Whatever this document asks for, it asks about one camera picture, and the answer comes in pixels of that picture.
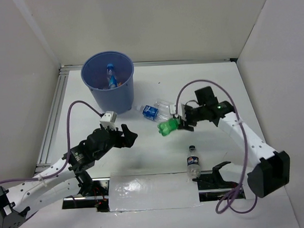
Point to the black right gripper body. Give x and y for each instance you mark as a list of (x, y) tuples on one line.
[(195, 114)]

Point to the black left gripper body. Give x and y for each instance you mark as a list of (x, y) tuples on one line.
[(114, 140)]

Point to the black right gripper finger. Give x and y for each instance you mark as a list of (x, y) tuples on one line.
[(183, 112), (187, 126)]

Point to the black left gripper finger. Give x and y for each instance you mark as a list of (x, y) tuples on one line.
[(126, 130), (127, 140)]

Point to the green plastic bottle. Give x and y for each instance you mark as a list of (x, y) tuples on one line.
[(167, 127)]

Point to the crushed bottle blue label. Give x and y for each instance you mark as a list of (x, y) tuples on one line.
[(112, 81)]

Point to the clear ribbed plastic bottle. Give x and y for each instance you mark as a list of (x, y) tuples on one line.
[(103, 87)]

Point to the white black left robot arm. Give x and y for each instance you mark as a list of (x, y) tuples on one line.
[(67, 177)]

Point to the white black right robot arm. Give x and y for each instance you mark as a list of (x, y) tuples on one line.
[(271, 168)]

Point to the blue plastic bin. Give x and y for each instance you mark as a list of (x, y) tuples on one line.
[(94, 74)]

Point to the clear bottle white cap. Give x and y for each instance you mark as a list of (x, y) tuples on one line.
[(163, 105)]

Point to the blue label water bottle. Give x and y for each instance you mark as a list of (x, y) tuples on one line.
[(152, 113)]

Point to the small pepsi bottle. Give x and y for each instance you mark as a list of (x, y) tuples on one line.
[(193, 163)]

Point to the white taped cover sheet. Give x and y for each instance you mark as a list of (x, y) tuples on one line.
[(154, 192)]

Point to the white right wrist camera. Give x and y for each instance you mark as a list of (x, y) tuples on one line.
[(174, 109)]

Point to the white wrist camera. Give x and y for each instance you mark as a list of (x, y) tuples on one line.
[(108, 119), (174, 109)]

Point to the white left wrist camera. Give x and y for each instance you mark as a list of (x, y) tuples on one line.
[(108, 119)]

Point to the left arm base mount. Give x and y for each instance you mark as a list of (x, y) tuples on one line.
[(97, 198)]

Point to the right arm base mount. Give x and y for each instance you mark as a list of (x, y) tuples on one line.
[(212, 185)]

